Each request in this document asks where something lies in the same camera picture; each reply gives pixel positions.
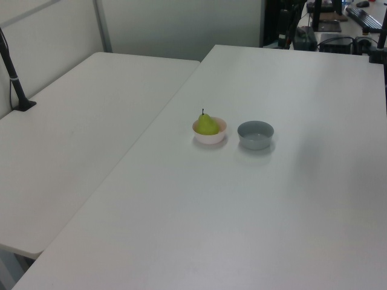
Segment black electronics box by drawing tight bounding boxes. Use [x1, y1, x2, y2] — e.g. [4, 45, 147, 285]
[318, 33, 355, 54]

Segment grey bowl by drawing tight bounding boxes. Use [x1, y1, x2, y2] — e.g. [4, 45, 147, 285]
[236, 120, 275, 151]

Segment pink bowl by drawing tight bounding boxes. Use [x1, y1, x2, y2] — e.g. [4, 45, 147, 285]
[192, 116, 228, 145]

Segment black camera pole with base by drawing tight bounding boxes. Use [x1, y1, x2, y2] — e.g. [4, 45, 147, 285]
[0, 26, 37, 112]

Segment silver black metal fixture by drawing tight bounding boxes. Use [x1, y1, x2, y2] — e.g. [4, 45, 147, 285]
[353, 29, 373, 56]

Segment black computer keyboard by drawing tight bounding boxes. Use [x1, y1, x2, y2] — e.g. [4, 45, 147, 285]
[345, 6, 383, 30]

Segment green apple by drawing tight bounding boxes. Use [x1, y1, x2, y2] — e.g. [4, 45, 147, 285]
[197, 108, 221, 136]

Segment black pole with table clamp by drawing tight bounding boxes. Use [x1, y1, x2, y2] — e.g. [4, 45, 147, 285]
[367, 16, 387, 65]

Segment black frame stand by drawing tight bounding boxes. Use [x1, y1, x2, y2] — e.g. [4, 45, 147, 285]
[310, 0, 343, 33]

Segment dark device with green part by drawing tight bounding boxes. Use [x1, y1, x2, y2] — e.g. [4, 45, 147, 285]
[293, 26, 318, 51]

